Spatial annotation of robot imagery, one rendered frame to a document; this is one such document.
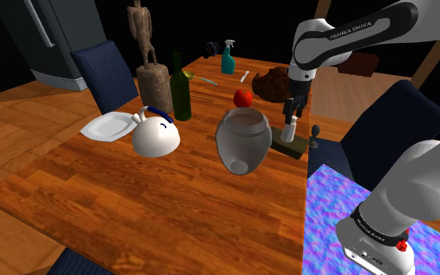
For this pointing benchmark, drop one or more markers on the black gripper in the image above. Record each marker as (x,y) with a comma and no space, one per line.
(298,90)

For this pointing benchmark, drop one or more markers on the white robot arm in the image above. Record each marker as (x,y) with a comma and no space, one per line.
(414,182)

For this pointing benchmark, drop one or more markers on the white shaker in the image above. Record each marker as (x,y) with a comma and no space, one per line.
(289,131)

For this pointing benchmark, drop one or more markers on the small dark grey figure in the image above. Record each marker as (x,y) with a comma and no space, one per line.
(314,135)

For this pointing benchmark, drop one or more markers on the dark green flat block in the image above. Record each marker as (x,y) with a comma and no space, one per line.
(294,147)

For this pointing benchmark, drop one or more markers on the red apple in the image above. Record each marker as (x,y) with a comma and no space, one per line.
(243,98)

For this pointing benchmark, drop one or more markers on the small white utensil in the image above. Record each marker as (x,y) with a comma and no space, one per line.
(244,77)

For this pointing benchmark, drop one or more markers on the clear glass vase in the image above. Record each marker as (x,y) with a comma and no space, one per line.
(242,144)

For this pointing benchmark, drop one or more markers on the teal spray bottle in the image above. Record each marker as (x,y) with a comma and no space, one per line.
(227,64)

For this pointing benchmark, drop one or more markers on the purple patterned robot stand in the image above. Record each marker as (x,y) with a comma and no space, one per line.
(334,198)

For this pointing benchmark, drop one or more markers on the dark blue chair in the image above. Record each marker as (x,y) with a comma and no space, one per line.
(391,133)
(107,76)
(75,264)

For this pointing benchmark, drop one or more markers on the black round brush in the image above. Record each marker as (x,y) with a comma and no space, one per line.
(212,49)

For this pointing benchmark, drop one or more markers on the dark green glass bottle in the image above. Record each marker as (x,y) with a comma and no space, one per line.
(180,95)

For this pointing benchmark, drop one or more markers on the brown wooden figure statue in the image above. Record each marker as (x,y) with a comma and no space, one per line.
(153,85)

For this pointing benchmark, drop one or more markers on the wooden dining table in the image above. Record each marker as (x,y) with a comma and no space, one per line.
(158,213)

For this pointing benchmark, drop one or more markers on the white plate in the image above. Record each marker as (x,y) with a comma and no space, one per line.
(107,126)

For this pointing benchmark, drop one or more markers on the dark grey refrigerator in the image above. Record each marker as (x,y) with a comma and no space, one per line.
(67,30)

